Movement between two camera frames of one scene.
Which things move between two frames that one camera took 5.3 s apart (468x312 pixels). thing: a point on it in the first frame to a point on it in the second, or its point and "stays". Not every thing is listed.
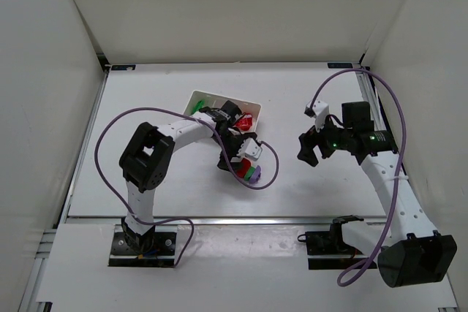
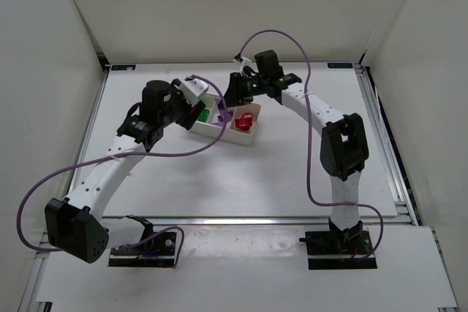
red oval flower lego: (244, 123) stays
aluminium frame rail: (250, 221) stays
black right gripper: (316, 140) to (233, 92)
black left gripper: (229, 155) to (191, 115)
